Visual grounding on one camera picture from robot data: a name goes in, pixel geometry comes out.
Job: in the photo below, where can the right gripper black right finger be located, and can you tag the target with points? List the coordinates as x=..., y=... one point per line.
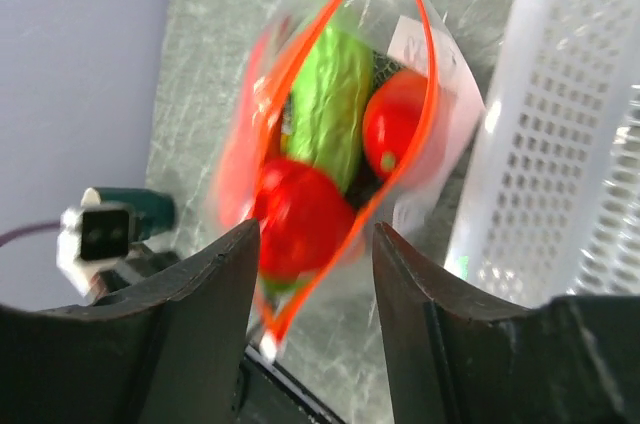
x=456, y=354

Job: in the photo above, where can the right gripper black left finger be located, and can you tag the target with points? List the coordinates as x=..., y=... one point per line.
x=164, y=350

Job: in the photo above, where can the green bitter gourd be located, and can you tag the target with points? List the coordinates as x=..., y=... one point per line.
x=328, y=100

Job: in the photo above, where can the clear zip top bag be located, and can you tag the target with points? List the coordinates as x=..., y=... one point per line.
x=413, y=34

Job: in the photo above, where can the red orange mango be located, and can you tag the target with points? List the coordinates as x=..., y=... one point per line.
x=391, y=119

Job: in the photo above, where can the orange carrot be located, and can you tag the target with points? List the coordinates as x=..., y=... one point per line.
x=230, y=194

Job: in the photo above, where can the green netted melon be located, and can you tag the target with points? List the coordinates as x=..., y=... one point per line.
x=366, y=183

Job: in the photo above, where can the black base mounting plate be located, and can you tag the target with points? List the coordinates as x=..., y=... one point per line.
x=268, y=394

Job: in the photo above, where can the dark green ceramic mug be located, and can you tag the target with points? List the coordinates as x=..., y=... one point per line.
x=153, y=212

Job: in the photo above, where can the white plastic perforated basket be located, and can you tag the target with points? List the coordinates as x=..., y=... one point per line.
x=550, y=203

